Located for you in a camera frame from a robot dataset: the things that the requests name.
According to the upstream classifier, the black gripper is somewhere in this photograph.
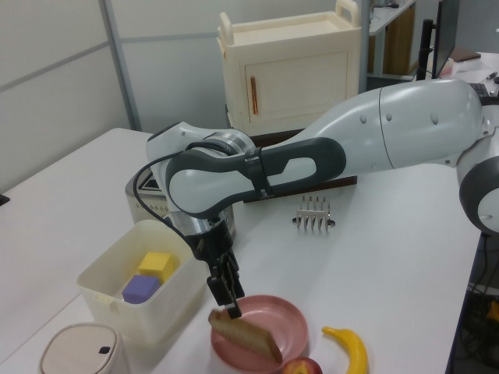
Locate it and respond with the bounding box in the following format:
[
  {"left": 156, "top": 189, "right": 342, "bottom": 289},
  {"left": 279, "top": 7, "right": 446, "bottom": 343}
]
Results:
[{"left": 186, "top": 221, "right": 246, "bottom": 320}]

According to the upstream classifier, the slice of bread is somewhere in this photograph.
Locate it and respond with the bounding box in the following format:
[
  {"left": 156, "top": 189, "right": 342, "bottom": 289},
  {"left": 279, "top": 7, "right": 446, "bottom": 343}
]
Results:
[{"left": 207, "top": 309, "right": 284, "bottom": 364}]

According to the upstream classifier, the pink plate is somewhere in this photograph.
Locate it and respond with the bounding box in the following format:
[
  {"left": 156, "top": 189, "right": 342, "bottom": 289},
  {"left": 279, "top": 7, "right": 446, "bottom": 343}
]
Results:
[{"left": 210, "top": 295, "right": 312, "bottom": 374}]

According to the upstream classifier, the yellow cube block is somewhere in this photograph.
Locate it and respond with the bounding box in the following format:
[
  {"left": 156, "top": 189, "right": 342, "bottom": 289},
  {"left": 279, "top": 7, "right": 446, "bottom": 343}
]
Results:
[{"left": 137, "top": 251, "right": 175, "bottom": 282}]

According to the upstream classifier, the white plastic storage container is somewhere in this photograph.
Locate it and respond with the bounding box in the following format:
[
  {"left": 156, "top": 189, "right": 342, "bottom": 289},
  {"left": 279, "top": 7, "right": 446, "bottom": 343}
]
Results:
[{"left": 76, "top": 218, "right": 208, "bottom": 344}]

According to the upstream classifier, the purple cube block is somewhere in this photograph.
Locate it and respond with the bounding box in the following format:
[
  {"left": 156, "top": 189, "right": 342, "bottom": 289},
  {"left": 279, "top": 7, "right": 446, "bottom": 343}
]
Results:
[{"left": 121, "top": 273, "right": 161, "bottom": 305}]

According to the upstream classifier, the silver metal toast rack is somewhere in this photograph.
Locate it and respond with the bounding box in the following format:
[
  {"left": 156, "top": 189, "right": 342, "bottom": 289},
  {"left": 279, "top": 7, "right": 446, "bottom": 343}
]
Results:
[{"left": 291, "top": 196, "right": 337, "bottom": 237}]

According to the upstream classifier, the red apple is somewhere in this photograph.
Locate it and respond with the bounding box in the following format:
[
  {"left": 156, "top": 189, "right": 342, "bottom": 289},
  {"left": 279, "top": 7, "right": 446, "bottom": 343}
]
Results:
[{"left": 280, "top": 356, "right": 324, "bottom": 374}]

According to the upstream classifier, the cream and chrome toaster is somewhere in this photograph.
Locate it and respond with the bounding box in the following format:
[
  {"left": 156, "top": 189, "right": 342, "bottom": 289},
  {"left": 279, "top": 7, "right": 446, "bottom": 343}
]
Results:
[{"left": 125, "top": 172, "right": 237, "bottom": 238}]

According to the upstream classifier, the yellow banana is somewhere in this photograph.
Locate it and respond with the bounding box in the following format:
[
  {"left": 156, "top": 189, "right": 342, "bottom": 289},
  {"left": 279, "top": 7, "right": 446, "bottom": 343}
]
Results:
[{"left": 321, "top": 326, "right": 369, "bottom": 374}]

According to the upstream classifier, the beige lidded bin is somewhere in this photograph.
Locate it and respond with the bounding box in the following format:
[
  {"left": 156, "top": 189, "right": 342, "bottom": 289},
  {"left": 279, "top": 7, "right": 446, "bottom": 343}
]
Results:
[{"left": 37, "top": 323, "right": 132, "bottom": 374}]

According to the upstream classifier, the cream toy cabinet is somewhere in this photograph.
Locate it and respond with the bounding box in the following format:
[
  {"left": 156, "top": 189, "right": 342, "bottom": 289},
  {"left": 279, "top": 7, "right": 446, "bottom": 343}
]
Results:
[{"left": 216, "top": 0, "right": 362, "bottom": 132}]

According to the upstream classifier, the yellow object beside table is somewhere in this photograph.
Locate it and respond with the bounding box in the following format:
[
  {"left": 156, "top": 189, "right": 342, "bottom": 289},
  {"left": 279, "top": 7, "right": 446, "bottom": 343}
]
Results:
[{"left": 487, "top": 299, "right": 499, "bottom": 332}]

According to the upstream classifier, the black keyboard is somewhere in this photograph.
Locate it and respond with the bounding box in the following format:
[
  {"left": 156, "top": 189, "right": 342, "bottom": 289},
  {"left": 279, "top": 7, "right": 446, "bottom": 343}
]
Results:
[{"left": 469, "top": 82, "right": 499, "bottom": 105}]

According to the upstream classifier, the black monitor with stand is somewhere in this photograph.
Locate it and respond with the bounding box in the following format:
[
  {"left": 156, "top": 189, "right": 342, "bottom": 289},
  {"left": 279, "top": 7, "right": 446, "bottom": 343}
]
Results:
[{"left": 418, "top": 0, "right": 462, "bottom": 82}]

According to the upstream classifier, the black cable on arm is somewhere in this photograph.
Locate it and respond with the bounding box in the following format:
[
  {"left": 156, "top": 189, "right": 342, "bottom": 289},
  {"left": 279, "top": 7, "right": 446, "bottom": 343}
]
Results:
[{"left": 132, "top": 143, "right": 198, "bottom": 252}]

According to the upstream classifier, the copper cabinet door handle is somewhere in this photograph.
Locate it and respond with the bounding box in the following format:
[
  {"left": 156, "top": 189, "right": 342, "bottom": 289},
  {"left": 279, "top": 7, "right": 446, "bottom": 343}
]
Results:
[{"left": 249, "top": 76, "right": 260, "bottom": 116}]

